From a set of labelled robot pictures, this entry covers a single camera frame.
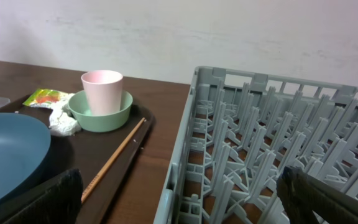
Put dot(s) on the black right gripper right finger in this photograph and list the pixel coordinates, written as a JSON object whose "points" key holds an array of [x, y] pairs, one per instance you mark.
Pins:
{"points": [[304, 198]]}

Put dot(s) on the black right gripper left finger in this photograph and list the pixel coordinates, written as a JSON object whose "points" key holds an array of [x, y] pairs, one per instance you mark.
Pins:
{"points": [[57, 200]]}

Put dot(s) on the dark blue plate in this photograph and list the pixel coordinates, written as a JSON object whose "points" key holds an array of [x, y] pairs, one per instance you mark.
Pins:
{"points": [[24, 144]]}

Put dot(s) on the white tissue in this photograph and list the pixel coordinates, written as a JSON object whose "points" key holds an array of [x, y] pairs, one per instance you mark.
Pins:
{"points": [[61, 122]]}

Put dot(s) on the green yellow snack wrapper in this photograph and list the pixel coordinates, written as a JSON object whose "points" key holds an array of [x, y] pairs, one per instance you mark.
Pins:
{"points": [[46, 98]]}

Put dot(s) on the grey dishwasher rack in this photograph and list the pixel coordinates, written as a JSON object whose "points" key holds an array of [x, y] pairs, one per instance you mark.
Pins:
{"points": [[238, 132]]}

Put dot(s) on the wooden chopstick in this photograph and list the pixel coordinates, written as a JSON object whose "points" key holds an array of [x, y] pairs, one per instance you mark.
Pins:
{"points": [[98, 177]]}

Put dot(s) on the dark brown serving tray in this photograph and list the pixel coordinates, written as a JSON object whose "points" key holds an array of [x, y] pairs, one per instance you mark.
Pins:
{"points": [[87, 152]]}

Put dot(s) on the mint green bowl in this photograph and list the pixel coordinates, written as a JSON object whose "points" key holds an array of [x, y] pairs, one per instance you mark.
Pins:
{"points": [[80, 110]]}

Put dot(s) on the pink plastic cup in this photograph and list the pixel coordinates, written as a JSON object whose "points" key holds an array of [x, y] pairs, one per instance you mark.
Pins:
{"points": [[103, 89]]}

